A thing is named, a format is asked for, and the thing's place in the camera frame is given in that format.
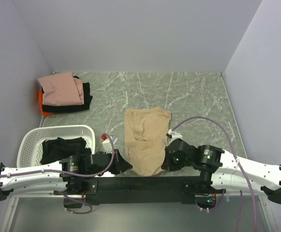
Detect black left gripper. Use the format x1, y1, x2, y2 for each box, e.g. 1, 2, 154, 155
87, 148, 133, 177

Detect beige t shirt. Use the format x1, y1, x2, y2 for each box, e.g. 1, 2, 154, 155
124, 107, 171, 177

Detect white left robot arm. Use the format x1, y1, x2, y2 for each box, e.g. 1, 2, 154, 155
0, 149, 133, 201

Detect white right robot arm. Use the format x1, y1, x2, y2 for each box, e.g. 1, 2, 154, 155
162, 139, 281, 204

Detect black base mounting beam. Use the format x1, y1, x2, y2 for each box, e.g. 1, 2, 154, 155
63, 176, 223, 205

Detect black clothes in basket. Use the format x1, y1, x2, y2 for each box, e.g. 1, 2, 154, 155
40, 137, 92, 165

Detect folded black t shirt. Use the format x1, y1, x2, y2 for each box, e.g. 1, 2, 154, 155
43, 82, 93, 114

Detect white plastic laundry basket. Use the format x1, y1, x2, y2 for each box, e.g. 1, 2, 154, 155
16, 125, 96, 168

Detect folded orange t shirt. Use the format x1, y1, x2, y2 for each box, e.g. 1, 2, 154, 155
38, 90, 51, 116

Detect folded pink t shirt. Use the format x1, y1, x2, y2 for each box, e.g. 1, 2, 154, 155
37, 72, 84, 106

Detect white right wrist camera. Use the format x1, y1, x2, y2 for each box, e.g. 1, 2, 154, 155
166, 129, 182, 141

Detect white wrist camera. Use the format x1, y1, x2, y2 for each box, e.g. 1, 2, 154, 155
101, 134, 118, 153
166, 129, 182, 141

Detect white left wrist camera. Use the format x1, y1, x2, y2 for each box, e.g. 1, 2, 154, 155
101, 134, 118, 153

